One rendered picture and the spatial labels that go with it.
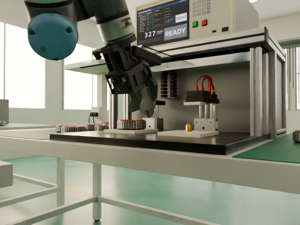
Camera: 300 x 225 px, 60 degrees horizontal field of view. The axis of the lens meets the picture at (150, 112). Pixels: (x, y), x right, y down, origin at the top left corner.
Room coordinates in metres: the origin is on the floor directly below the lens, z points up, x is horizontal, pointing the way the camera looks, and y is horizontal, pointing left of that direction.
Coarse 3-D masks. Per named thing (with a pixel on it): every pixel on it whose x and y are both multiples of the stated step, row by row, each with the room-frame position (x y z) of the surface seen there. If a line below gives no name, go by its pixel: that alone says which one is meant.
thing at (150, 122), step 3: (147, 120) 1.10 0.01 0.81; (150, 120) 1.09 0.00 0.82; (153, 120) 1.08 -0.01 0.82; (159, 120) 1.09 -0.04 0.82; (162, 120) 1.11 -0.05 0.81; (147, 123) 1.10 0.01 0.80; (150, 123) 1.09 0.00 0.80; (153, 123) 1.08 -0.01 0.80; (159, 123) 1.09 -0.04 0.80; (162, 123) 1.11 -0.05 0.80; (147, 126) 1.10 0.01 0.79; (150, 126) 1.09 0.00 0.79; (153, 126) 1.08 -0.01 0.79; (159, 126) 1.09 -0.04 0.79; (162, 126) 1.11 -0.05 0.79; (159, 129) 1.09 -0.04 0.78; (162, 129) 1.11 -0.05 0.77
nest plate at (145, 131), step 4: (104, 132) 0.98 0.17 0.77; (108, 132) 0.96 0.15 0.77; (112, 132) 0.95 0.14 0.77; (116, 132) 0.94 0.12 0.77; (120, 132) 0.93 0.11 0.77; (124, 132) 0.92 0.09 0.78; (128, 132) 0.91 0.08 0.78; (132, 132) 0.90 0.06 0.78; (136, 132) 0.90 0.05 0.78; (140, 132) 0.92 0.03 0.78; (144, 132) 0.94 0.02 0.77; (148, 132) 0.96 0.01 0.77; (152, 132) 0.98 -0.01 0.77; (156, 132) 1.00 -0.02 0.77
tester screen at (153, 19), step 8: (184, 0) 1.01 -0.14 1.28; (152, 8) 1.10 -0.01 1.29; (160, 8) 1.07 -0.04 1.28; (168, 8) 1.05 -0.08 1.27; (176, 8) 1.03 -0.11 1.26; (184, 8) 1.01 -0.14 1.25; (144, 16) 1.12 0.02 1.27; (152, 16) 1.10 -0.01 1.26; (160, 16) 1.07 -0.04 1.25; (168, 16) 1.05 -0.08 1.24; (144, 24) 1.12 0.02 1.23; (152, 24) 1.10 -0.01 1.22; (160, 24) 1.07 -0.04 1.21; (176, 24) 1.03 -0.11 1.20; (144, 32) 1.12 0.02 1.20; (160, 32) 1.07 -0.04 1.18; (160, 40) 1.07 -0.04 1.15; (168, 40) 1.05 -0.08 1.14
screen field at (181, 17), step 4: (172, 16) 1.04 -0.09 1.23; (176, 16) 1.03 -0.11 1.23; (180, 16) 1.02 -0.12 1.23; (184, 16) 1.01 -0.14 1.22; (164, 20) 1.06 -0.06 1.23; (168, 20) 1.05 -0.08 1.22; (172, 20) 1.04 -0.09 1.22; (176, 20) 1.03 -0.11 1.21; (180, 20) 1.02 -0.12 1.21; (184, 20) 1.01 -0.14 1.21; (164, 24) 1.06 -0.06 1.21; (168, 24) 1.05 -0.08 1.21
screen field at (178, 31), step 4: (184, 24) 1.01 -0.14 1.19; (168, 28) 1.05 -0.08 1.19; (172, 28) 1.04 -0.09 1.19; (176, 28) 1.03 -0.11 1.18; (180, 28) 1.02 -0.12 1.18; (184, 28) 1.01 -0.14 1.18; (164, 32) 1.06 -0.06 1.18; (168, 32) 1.05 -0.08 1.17; (172, 32) 1.04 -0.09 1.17; (176, 32) 1.03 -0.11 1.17; (180, 32) 1.02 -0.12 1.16; (184, 32) 1.01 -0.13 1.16; (164, 36) 1.06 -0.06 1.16; (168, 36) 1.05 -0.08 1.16; (172, 36) 1.04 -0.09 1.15; (176, 36) 1.03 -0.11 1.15; (180, 36) 1.02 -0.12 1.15; (184, 36) 1.01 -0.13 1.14; (164, 40) 1.06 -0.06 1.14
